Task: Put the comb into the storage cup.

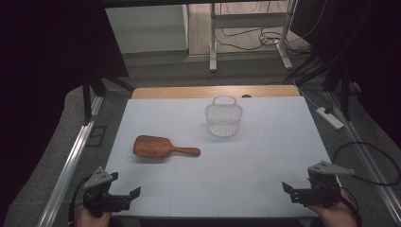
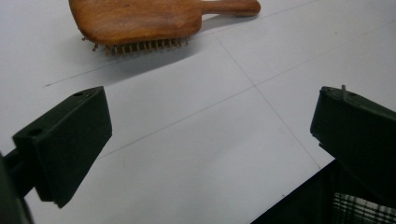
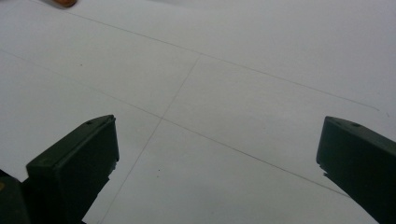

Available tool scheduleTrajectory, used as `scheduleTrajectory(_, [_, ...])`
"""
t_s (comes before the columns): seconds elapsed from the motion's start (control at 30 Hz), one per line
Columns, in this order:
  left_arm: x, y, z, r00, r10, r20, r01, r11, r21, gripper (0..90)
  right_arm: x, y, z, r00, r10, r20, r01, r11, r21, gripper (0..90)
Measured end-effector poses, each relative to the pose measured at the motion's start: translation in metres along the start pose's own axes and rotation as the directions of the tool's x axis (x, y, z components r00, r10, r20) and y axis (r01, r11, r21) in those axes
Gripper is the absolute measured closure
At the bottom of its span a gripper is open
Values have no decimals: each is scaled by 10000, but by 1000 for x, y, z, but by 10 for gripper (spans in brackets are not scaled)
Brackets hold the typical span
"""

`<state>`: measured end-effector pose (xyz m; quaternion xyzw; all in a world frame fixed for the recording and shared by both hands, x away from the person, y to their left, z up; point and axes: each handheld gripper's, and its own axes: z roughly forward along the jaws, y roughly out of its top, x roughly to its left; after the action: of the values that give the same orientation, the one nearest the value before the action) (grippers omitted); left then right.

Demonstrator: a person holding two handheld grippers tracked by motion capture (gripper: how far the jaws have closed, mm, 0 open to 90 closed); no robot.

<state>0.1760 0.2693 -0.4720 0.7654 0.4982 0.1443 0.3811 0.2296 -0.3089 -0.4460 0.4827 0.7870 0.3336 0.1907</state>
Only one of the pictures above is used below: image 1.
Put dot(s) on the wooden paddle hairbrush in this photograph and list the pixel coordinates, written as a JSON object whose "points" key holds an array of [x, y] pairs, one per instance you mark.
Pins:
{"points": [[151, 147]]}

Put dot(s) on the person's left hand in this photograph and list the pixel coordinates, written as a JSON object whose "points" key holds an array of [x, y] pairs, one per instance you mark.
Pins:
{"points": [[93, 221]]}

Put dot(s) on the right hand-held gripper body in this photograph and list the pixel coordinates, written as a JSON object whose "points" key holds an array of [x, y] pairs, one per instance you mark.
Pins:
{"points": [[324, 189]]}

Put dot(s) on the aluminium floor rail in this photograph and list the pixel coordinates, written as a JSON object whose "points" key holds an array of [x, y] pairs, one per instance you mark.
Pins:
{"points": [[67, 171], [367, 151]]}

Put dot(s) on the white metal desk frame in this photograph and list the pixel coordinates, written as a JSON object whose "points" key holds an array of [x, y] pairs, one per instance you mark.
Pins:
{"points": [[213, 47]]}

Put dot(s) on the small black round object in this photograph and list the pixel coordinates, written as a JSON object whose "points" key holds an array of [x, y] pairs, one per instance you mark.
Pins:
{"points": [[247, 96]]}

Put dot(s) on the dark floor hatch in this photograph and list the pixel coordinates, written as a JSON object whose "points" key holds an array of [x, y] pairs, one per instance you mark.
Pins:
{"points": [[96, 136]]}

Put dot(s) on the white plastic mesh basket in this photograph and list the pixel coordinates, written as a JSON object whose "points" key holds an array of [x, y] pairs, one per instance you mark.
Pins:
{"points": [[222, 129]]}

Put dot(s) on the white power strip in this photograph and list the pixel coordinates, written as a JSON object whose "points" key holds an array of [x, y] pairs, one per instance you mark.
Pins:
{"points": [[329, 118]]}

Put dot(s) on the white cabinet panel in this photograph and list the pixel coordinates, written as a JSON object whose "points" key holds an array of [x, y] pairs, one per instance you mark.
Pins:
{"points": [[145, 28]]}

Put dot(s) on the black tripod stand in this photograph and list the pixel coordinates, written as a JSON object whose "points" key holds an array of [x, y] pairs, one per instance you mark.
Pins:
{"points": [[86, 101], [346, 94]]}

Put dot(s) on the black curtain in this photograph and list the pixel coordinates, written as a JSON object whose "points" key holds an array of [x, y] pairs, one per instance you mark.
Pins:
{"points": [[375, 47], [41, 47]]}

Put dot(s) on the person's right hand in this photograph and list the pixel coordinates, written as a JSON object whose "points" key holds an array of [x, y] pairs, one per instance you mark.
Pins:
{"points": [[337, 217]]}

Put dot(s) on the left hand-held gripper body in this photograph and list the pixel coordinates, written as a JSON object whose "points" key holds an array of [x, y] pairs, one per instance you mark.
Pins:
{"points": [[98, 178]]}

